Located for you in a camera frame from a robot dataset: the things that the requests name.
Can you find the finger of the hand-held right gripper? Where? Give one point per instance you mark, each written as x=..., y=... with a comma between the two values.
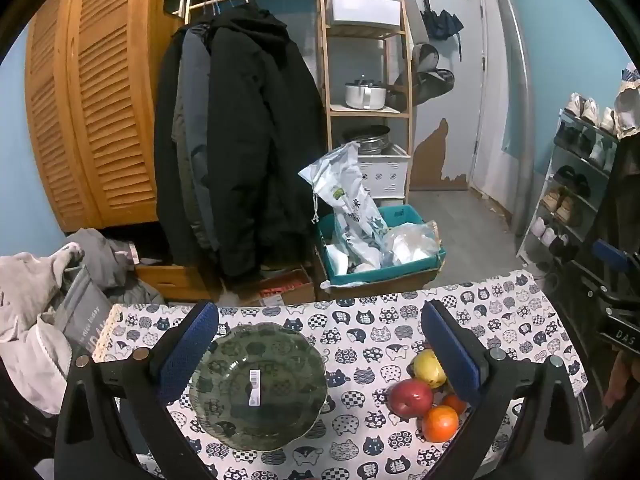
x=607, y=297
x=610, y=256

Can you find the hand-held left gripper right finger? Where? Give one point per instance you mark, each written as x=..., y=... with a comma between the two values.
x=450, y=355

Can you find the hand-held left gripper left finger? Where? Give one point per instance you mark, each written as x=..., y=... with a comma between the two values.
x=187, y=355

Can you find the large orange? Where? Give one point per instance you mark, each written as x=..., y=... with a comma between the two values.
x=454, y=404
x=440, y=424

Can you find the red apple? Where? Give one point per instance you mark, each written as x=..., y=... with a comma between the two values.
x=410, y=397

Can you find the green glass plate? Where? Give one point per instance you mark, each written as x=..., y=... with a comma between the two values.
x=280, y=360

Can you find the person's right hand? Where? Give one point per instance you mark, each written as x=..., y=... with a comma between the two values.
x=622, y=380

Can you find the wooden wardrobe drawer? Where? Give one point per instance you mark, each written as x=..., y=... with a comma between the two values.
x=175, y=280

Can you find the cat print tablecloth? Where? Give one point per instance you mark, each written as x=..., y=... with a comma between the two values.
x=360, y=340

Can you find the teal box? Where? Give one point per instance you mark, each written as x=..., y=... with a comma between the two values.
x=400, y=267

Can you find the brown cardboard box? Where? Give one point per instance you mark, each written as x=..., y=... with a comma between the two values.
x=380, y=281

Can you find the metal shoe rack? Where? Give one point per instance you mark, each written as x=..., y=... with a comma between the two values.
x=575, y=155

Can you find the grey laundry bag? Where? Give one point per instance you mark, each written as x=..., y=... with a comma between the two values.
x=85, y=310

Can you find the cardboard box red print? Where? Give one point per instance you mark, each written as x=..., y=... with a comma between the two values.
x=280, y=290

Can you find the clear plastic bag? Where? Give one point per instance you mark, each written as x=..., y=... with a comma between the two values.
x=410, y=245

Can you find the grey hoodie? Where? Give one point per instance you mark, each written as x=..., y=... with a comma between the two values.
x=100, y=255

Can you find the group of shoes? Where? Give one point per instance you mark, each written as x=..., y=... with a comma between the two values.
x=582, y=110

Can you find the olive jacket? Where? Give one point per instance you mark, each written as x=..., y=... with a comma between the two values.
x=187, y=195

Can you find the grey clothes pile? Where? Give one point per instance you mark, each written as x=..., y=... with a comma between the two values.
x=30, y=320

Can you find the metal pipe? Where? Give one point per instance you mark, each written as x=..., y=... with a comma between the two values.
x=520, y=110

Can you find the dark furniture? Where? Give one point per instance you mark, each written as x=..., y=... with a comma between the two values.
x=20, y=420

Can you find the white basket drawers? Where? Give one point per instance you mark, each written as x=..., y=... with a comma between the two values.
x=387, y=175

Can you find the printed plastic bag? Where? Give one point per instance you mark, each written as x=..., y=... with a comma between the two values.
x=345, y=195

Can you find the black jacket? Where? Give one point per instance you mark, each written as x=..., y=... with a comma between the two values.
x=167, y=160

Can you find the white door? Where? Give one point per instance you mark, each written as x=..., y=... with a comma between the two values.
x=460, y=110

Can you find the round metal pan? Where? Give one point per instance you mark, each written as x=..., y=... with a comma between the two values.
x=372, y=142

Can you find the black hooded coat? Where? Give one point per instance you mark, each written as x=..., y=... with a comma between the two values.
x=260, y=135

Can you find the dark hanging bag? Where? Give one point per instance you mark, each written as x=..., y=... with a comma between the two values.
x=425, y=85

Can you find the wooden louvered wardrobe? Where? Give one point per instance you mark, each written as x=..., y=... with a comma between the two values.
x=100, y=110

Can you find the grey-blue jacket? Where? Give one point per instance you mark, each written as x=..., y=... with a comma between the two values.
x=195, y=85

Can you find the grey hanging cap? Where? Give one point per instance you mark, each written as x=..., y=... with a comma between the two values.
x=425, y=57

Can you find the dark blue umbrella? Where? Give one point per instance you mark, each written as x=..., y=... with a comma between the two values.
x=442, y=22

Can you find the bamboo garment rack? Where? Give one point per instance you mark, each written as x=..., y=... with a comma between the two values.
x=365, y=32

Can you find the large white storage box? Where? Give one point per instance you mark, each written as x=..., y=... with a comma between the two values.
x=365, y=10

